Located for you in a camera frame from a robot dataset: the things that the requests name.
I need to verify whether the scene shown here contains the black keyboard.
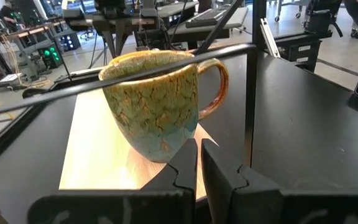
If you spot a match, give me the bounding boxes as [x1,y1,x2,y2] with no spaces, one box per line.
[185,7,231,29]

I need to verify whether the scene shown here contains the silver aluminium bar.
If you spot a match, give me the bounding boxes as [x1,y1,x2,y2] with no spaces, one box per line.
[259,17,282,59]

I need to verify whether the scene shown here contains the wooden workbench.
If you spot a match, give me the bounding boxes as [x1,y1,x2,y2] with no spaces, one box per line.
[0,20,67,43]

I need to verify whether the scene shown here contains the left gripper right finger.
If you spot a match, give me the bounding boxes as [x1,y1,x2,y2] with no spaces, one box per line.
[201,138,284,224]

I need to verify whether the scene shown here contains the grey keyboard desk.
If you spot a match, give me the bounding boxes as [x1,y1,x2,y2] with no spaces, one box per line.
[165,6,250,41]

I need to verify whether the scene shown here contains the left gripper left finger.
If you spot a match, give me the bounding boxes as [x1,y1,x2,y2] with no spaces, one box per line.
[140,138,198,224]

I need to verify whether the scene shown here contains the computer tower white lights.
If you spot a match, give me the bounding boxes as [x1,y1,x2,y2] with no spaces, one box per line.
[59,30,82,52]

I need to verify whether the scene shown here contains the black box white labels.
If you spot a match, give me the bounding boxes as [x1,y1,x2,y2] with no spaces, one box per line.
[273,30,334,73]

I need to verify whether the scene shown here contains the computer tower green lights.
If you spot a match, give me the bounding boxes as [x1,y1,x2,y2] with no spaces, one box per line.
[37,42,64,70]

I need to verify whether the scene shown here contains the brown glazed ceramic mug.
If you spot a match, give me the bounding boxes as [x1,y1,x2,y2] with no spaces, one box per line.
[98,49,230,164]

